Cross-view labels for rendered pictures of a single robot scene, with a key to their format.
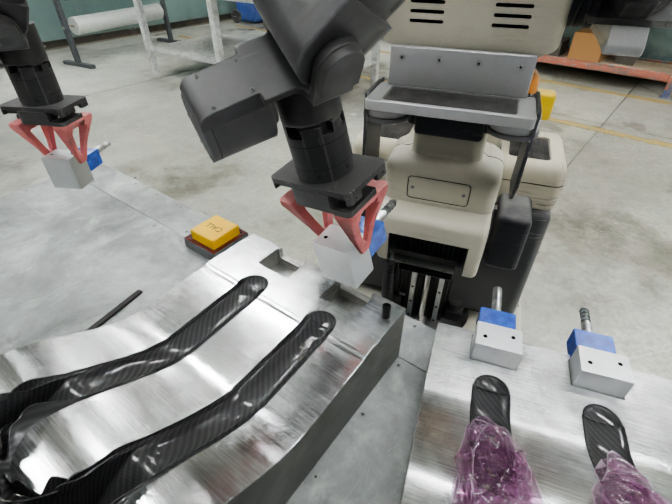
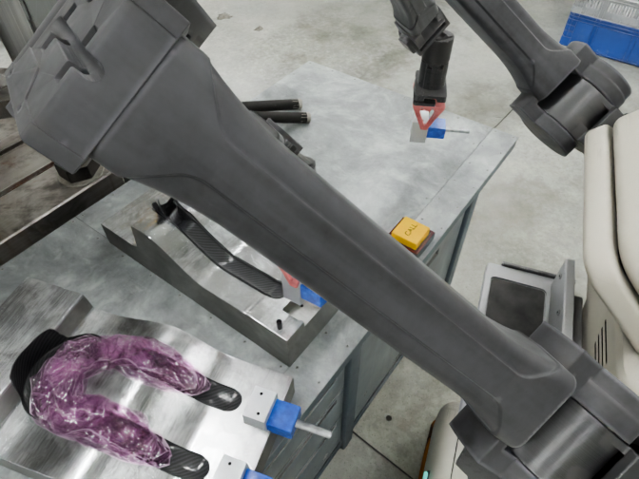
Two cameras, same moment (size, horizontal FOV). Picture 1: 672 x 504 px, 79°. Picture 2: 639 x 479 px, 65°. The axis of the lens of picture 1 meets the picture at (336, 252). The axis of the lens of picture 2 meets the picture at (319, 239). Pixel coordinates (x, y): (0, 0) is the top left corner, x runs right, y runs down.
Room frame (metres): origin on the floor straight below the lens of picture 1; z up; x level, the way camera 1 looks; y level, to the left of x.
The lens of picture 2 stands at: (0.40, -0.51, 1.60)
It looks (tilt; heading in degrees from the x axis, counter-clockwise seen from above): 48 degrees down; 90
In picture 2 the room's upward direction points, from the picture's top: 1 degrees counter-clockwise
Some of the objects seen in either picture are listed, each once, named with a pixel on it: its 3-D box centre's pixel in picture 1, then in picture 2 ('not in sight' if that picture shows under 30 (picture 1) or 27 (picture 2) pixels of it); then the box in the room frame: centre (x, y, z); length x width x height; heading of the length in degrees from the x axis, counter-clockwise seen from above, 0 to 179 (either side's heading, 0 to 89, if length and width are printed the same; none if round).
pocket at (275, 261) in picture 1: (284, 271); not in sight; (0.43, 0.07, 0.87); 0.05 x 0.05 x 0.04; 53
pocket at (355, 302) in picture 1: (347, 305); (301, 312); (0.36, -0.02, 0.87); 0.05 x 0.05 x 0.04; 53
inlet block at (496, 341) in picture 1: (495, 323); (290, 420); (0.35, -0.20, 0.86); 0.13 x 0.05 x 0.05; 161
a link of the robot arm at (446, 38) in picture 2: (13, 43); (435, 46); (0.63, 0.45, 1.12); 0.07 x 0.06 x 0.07; 118
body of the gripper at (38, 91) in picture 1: (37, 88); (432, 75); (0.63, 0.45, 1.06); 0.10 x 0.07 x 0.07; 82
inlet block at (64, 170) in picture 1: (86, 157); (439, 128); (0.67, 0.44, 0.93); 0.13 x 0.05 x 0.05; 172
